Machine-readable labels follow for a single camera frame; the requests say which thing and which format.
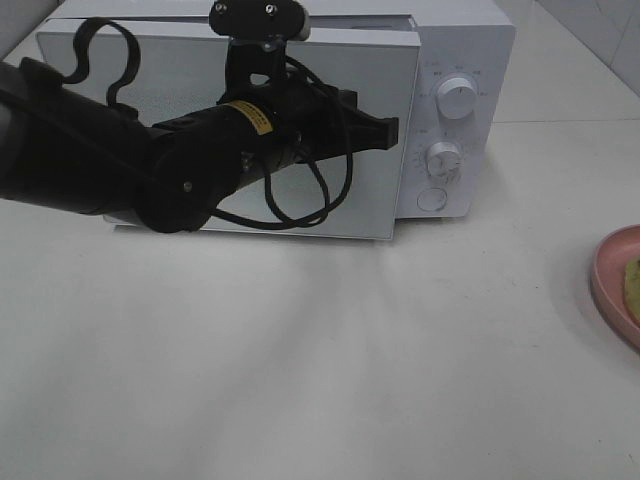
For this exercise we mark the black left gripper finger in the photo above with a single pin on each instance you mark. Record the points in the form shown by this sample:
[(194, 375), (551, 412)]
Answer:
[(367, 132)]

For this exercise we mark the round white door-release button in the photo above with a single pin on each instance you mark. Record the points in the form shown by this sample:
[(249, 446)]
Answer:
[(432, 199)]

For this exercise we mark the pink round plate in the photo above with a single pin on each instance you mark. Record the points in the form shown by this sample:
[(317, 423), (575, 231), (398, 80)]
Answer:
[(607, 278)]

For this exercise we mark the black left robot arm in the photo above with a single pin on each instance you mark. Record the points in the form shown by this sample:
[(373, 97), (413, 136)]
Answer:
[(64, 151)]

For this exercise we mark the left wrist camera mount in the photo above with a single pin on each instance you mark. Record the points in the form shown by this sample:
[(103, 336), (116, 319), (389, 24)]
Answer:
[(258, 33)]

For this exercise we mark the upper white power knob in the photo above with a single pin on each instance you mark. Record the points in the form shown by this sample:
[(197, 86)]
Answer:
[(456, 97)]

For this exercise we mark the white microwave oven body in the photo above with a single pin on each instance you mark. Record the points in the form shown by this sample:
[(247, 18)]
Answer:
[(471, 38)]

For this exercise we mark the white timer knob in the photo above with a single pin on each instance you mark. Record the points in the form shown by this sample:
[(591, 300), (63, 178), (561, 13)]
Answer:
[(443, 160)]

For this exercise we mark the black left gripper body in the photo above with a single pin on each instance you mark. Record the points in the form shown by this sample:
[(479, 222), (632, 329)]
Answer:
[(266, 129)]

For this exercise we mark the white microwave door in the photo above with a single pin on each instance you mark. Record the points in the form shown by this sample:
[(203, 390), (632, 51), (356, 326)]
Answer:
[(182, 70)]

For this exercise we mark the toast sandwich with lettuce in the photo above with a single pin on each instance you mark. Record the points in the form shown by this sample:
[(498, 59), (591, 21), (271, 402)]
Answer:
[(631, 289)]

